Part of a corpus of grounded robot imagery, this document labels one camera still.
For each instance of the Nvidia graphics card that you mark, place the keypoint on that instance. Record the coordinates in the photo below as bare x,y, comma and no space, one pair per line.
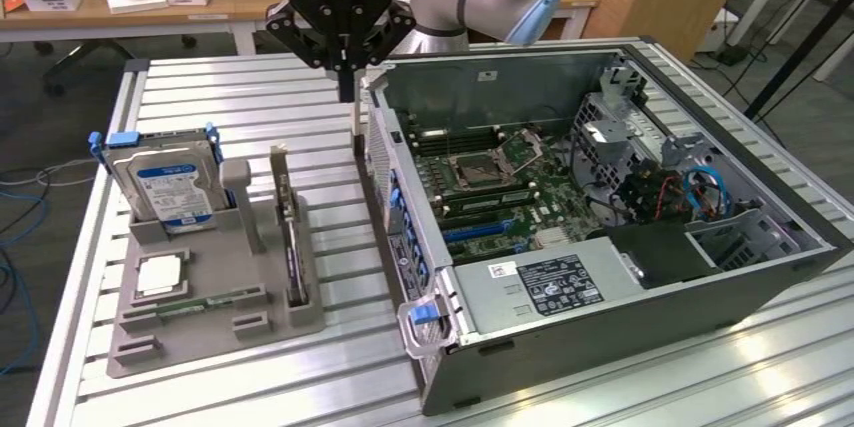
294,252

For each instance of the black office chair base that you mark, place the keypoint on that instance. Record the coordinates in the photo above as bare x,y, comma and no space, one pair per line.
88,54

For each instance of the metal socket cover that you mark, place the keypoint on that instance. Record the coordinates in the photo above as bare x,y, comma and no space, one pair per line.
523,147

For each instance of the CPU socket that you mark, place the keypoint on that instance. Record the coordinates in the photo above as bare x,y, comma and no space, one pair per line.
481,169

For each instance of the hard disk with blue caddy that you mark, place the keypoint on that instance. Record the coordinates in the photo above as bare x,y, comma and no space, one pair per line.
168,187

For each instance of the metal disk bay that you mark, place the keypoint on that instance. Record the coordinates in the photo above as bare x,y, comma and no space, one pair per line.
604,132

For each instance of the green motherboard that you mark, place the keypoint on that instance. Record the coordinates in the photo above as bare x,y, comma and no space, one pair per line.
555,192

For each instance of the grey plastic parts rack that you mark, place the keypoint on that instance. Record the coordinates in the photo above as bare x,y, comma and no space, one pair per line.
221,257

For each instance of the silver chipset heatsink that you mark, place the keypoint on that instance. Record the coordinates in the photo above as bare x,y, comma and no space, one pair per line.
553,238

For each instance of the white side table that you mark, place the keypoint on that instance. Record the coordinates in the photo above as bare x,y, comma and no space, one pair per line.
728,22

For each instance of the black power adapter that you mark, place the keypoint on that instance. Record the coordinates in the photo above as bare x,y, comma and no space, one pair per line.
735,54

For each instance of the silver CPU chip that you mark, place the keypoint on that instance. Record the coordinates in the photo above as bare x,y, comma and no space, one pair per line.
161,274

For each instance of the green RAM stick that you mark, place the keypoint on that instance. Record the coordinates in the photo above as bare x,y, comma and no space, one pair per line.
194,305

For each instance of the grey power supply unit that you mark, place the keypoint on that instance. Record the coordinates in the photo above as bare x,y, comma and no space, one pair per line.
488,307

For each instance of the black stand pole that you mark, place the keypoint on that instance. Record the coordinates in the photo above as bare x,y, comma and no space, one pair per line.
804,47

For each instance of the open black PC case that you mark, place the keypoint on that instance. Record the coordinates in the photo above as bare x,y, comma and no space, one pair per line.
601,337

